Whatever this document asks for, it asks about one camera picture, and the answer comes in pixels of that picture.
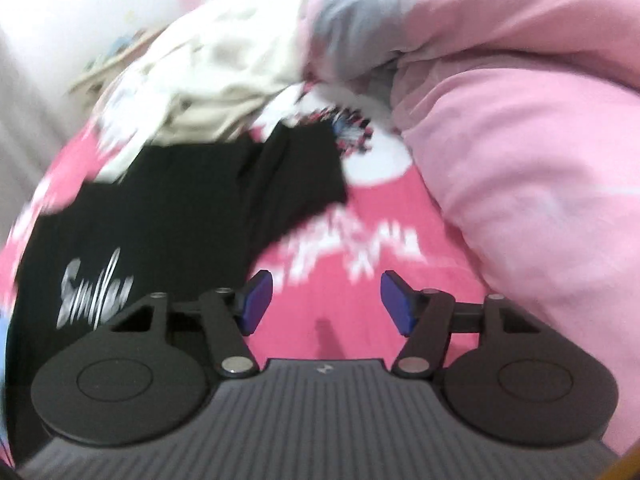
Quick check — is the pink floral blanket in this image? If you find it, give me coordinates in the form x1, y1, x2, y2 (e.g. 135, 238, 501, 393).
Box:
0, 75, 496, 466

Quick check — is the cream garment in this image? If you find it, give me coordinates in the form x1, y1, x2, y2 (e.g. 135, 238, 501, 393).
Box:
97, 0, 313, 183

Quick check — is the cream nightstand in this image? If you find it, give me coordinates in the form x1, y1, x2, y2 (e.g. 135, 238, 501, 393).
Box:
65, 30, 168, 98

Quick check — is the black printed t-shirt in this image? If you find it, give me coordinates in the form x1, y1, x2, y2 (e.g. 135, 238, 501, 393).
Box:
10, 122, 351, 333

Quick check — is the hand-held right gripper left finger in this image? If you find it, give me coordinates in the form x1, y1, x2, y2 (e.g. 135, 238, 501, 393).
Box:
112, 269, 273, 378

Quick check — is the light pink duvet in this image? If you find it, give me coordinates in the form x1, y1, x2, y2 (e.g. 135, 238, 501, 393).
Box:
300, 0, 640, 436

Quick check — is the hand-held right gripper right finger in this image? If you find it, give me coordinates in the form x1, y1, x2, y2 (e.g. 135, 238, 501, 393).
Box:
380, 269, 538, 380

